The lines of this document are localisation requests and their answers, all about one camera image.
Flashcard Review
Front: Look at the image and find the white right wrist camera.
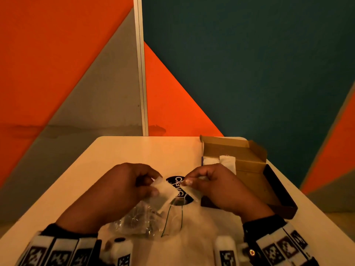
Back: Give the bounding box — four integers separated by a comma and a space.
214, 235, 251, 266

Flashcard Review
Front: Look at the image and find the left marker wrist band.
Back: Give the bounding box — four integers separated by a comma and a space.
16, 231, 102, 266

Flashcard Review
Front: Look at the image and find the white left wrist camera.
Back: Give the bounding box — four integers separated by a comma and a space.
100, 237, 134, 266

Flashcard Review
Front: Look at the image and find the person's left hand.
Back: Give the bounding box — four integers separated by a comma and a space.
55, 163, 163, 235

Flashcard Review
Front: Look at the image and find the clear plastic bag with parts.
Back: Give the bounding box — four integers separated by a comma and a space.
110, 201, 184, 239

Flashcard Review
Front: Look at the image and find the small white plastic packet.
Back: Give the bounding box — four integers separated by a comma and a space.
151, 176, 205, 216

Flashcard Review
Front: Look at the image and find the open brown cardboard box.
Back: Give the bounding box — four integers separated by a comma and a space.
199, 135, 298, 220

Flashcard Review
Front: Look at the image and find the person's right hand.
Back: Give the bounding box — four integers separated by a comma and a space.
184, 163, 275, 224

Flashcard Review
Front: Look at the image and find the marker wrist band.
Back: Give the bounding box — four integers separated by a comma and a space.
16, 231, 102, 266
244, 223, 320, 266

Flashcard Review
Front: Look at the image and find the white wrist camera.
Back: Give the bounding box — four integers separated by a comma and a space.
214, 235, 251, 266
100, 237, 134, 266

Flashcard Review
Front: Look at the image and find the white partition post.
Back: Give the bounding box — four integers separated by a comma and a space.
133, 0, 149, 137

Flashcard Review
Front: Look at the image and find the right marker wrist band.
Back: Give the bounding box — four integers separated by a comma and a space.
244, 223, 320, 266

